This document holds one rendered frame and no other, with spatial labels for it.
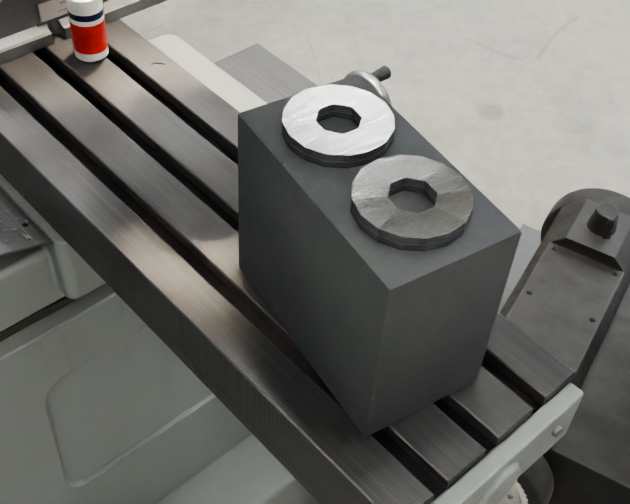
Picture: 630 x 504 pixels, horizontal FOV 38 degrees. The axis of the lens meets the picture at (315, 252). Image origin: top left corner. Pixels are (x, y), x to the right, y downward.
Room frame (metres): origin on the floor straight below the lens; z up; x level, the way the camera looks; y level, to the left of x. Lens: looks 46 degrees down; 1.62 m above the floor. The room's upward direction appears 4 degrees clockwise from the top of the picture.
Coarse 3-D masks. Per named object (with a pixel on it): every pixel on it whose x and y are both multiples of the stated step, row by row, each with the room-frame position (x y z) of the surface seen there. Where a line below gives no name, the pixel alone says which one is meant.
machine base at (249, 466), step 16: (240, 448) 0.87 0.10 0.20; (256, 448) 0.87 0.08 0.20; (224, 464) 0.83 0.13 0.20; (240, 464) 0.83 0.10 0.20; (256, 464) 0.84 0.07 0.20; (272, 464) 0.84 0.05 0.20; (192, 480) 0.80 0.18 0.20; (208, 480) 0.80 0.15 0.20; (224, 480) 0.80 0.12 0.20; (240, 480) 0.80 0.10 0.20; (256, 480) 0.81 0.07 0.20; (272, 480) 0.81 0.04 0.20; (288, 480) 0.81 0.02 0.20; (176, 496) 0.76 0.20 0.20; (192, 496) 0.77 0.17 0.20; (208, 496) 0.77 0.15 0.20; (224, 496) 0.77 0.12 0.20; (240, 496) 0.77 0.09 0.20; (256, 496) 0.78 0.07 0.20; (272, 496) 0.78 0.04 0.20; (288, 496) 0.79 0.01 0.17; (304, 496) 0.81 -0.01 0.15
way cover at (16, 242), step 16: (0, 192) 0.75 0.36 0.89; (0, 208) 0.72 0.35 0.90; (16, 208) 0.73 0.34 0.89; (0, 224) 0.69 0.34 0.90; (16, 224) 0.70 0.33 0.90; (32, 224) 0.70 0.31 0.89; (0, 240) 0.67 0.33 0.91; (16, 240) 0.67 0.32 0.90; (32, 240) 0.68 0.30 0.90; (48, 240) 0.68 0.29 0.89; (0, 256) 0.64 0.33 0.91
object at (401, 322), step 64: (256, 128) 0.58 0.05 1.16; (320, 128) 0.57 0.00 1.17; (384, 128) 0.57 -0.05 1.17; (256, 192) 0.57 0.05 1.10; (320, 192) 0.51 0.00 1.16; (384, 192) 0.50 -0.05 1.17; (448, 192) 0.50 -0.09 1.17; (256, 256) 0.57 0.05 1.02; (320, 256) 0.48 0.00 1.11; (384, 256) 0.45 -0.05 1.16; (448, 256) 0.45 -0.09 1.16; (512, 256) 0.48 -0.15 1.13; (320, 320) 0.48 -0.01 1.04; (384, 320) 0.42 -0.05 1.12; (448, 320) 0.45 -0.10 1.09; (384, 384) 0.42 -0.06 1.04; (448, 384) 0.46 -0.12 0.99
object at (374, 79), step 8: (352, 72) 1.28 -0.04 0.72; (360, 72) 1.27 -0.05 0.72; (368, 72) 1.27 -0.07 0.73; (376, 72) 1.28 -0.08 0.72; (384, 72) 1.28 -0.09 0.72; (368, 80) 1.25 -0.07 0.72; (376, 80) 1.25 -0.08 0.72; (376, 88) 1.24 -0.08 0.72; (384, 88) 1.25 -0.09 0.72; (384, 96) 1.23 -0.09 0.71
